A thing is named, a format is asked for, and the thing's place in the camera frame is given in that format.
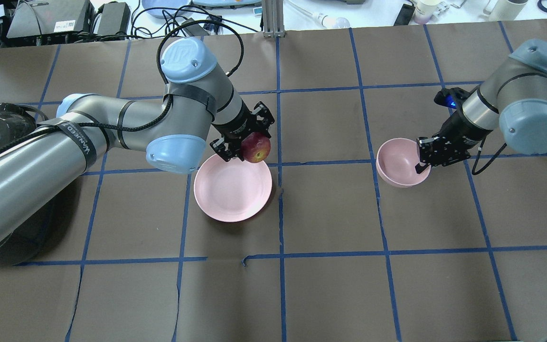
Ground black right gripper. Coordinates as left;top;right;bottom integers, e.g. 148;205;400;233
415;116;485;174

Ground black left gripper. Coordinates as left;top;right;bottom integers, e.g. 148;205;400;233
210;101;275;162

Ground pink bowl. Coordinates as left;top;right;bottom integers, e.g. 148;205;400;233
376;138;432;188

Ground red apple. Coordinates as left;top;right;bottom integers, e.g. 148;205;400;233
240;132;271;164

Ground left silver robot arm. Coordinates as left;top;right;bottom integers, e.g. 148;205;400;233
0;37;275;246

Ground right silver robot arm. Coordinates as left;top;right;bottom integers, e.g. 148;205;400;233
415;39;547;174

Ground pink plate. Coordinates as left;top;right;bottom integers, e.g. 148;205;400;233
193;154;273;223

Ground light blue plate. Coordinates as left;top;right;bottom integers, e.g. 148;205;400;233
141;0;192;18

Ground purple white cup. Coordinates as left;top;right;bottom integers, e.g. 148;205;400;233
413;0;442;25

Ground black power adapter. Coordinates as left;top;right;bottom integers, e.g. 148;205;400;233
94;1;130;36

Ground white cup dark lid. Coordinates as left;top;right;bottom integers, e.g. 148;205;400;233
483;0;528;21

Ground black computer box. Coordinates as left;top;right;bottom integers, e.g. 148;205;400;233
7;0;94;39

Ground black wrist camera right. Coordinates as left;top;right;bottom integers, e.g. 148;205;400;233
434;87;471;112

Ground aluminium frame post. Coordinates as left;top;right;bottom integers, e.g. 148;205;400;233
261;0;286;38

